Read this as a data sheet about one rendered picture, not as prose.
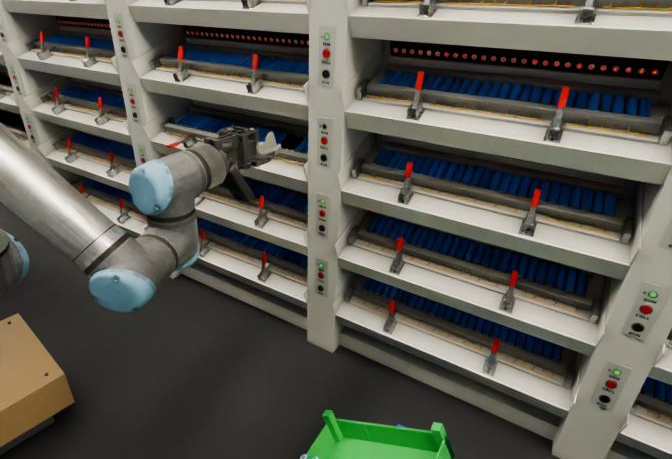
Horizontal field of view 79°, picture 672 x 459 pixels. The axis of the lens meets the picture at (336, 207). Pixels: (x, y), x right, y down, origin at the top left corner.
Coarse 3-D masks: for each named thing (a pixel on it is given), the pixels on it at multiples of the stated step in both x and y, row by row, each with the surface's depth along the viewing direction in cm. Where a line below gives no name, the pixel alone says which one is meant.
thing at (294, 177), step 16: (176, 112) 137; (240, 112) 130; (256, 112) 126; (144, 128) 128; (160, 128) 133; (160, 144) 129; (272, 160) 113; (256, 176) 115; (272, 176) 111; (288, 176) 107; (304, 176) 106; (304, 192) 109
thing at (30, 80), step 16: (0, 16) 148; (16, 16) 150; (32, 16) 154; (48, 16) 159; (16, 32) 151; (16, 64) 154; (32, 80) 159; (48, 80) 164; (16, 96) 163; (32, 112) 162; (48, 128) 168; (64, 128) 174; (32, 144) 171; (64, 176) 179
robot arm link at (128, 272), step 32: (0, 128) 62; (0, 160) 60; (32, 160) 63; (0, 192) 61; (32, 192) 61; (64, 192) 64; (32, 224) 63; (64, 224) 63; (96, 224) 65; (96, 256) 64; (128, 256) 66; (160, 256) 71; (96, 288) 65; (128, 288) 64
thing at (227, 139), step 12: (228, 132) 88; (240, 132) 88; (252, 132) 89; (216, 144) 83; (228, 144) 86; (240, 144) 88; (252, 144) 92; (228, 156) 87; (240, 156) 89; (252, 156) 92; (228, 168) 85; (240, 168) 90
